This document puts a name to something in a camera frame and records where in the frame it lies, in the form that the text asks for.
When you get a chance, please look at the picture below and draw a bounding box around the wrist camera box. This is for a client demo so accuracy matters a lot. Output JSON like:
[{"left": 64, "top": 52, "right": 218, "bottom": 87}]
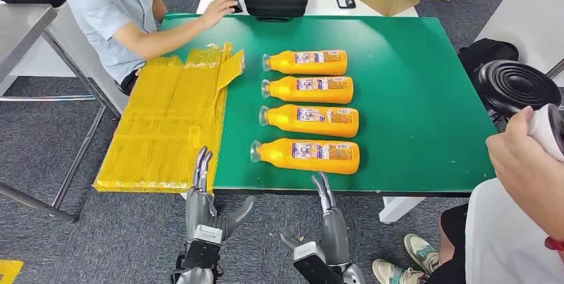
[
  {"left": 182, "top": 224, "right": 223, "bottom": 271},
  {"left": 293, "top": 241, "right": 345, "bottom": 284}
]

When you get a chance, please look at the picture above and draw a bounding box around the orange detergent bottle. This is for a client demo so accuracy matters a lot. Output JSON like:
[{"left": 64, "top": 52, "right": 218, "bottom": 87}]
[
  {"left": 261, "top": 76, "right": 354, "bottom": 105},
  {"left": 263, "top": 49, "right": 348, "bottom": 76},
  {"left": 249, "top": 138, "right": 361, "bottom": 176},
  {"left": 258, "top": 104, "right": 360, "bottom": 138}
]

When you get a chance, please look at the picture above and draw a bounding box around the yellow floor marker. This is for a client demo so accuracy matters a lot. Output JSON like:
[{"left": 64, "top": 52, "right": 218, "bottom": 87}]
[{"left": 0, "top": 259, "right": 24, "bottom": 284}]

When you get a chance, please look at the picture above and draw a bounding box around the white table leg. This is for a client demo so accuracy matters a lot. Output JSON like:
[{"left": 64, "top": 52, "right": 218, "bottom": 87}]
[{"left": 378, "top": 197, "right": 427, "bottom": 225}]

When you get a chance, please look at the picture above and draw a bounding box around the black round stool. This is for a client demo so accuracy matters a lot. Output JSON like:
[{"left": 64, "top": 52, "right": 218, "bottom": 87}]
[{"left": 477, "top": 59, "right": 564, "bottom": 133}]

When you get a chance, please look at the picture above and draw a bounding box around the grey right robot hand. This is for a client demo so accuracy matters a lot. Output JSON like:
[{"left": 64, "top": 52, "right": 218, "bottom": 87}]
[{"left": 278, "top": 171, "right": 352, "bottom": 267}]

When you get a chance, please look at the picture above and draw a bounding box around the white sneaker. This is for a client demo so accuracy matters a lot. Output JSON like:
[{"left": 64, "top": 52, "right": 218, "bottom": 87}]
[
  {"left": 372, "top": 258, "right": 428, "bottom": 284},
  {"left": 404, "top": 233, "right": 442, "bottom": 275}
]

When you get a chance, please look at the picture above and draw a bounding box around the steel table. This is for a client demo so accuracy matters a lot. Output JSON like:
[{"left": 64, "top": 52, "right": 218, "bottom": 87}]
[{"left": 0, "top": 4, "right": 122, "bottom": 225}]

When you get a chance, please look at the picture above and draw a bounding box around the person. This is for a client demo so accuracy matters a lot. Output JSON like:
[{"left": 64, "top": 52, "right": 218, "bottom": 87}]
[
  {"left": 63, "top": 0, "right": 241, "bottom": 96},
  {"left": 425, "top": 105, "right": 564, "bottom": 284}
]

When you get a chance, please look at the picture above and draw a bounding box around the person's hand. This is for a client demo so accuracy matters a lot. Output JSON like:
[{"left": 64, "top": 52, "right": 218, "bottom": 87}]
[
  {"left": 485, "top": 105, "right": 564, "bottom": 242},
  {"left": 200, "top": 0, "right": 239, "bottom": 29}
]

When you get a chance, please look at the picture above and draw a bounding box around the black backpack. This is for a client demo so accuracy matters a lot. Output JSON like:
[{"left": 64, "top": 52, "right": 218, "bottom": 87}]
[{"left": 457, "top": 38, "right": 520, "bottom": 98}]

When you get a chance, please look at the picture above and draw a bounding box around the white handheld device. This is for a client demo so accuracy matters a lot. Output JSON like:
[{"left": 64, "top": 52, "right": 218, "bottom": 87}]
[{"left": 527, "top": 104, "right": 564, "bottom": 162}]

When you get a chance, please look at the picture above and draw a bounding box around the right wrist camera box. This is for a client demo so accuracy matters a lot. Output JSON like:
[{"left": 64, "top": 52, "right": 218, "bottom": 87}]
[{"left": 293, "top": 241, "right": 345, "bottom": 284}]

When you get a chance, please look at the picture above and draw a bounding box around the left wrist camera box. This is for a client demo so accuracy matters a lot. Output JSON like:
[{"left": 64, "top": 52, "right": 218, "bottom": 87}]
[{"left": 182, "top": 224, "right": 223, "bottom": 271}]

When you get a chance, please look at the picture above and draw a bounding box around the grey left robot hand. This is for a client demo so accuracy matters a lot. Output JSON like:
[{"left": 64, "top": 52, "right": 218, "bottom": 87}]
[{"left": 185, "top": 146, "right": 257, "bottom": 243}]

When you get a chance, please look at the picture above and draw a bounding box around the green table board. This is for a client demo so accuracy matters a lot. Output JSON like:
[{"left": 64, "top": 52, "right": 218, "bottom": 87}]
[{"left": 159, "top": 13, "right": 498, "bottom": 198}]

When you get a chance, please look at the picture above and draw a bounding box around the yellow taped cardboard sheet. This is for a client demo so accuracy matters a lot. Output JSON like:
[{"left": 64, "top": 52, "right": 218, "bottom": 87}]
[{"left": 92, "top": 43, "right": 245, "bottom": 195}]

